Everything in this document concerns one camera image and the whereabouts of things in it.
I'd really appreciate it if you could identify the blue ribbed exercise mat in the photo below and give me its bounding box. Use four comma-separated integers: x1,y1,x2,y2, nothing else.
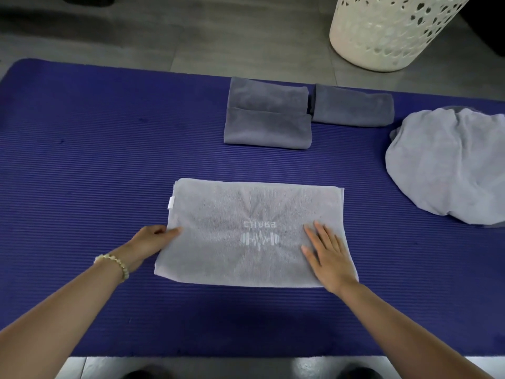
0,58,505,370

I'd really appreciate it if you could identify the beige bead bracelet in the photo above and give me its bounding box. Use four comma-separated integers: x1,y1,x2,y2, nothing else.
93,253,131,283

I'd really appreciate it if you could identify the folded dark grey towel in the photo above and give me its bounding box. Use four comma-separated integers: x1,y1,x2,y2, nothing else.
223,107,313,150
310,84,395,128
228,77,310,114

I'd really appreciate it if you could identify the person's right forearm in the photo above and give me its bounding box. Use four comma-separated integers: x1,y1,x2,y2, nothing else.
335,279,496,379

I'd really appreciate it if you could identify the person's left forearm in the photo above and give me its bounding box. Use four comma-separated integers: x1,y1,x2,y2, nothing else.
0,260,126,379

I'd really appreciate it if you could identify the light grey printed towel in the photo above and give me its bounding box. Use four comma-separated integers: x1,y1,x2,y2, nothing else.
153,178,360,289

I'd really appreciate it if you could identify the person's right hand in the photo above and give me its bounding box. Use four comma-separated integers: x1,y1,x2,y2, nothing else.
301,221,360,296

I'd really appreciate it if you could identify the dark furniture base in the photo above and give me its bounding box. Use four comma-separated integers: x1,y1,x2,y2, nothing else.
461,0,505,59

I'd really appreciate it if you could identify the crumpled light grey towel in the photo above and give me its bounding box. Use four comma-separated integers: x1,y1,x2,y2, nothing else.
385,106,505,229

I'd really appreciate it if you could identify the person's left hand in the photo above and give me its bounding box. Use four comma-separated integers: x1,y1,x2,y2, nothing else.
118,225,184,275

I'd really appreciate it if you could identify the black shoe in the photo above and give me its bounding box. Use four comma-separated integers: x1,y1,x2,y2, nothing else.
122,365,167,379
339,362,384,379

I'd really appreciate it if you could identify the cream perforated laundry basket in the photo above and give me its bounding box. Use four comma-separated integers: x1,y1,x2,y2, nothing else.
329,0,475,72

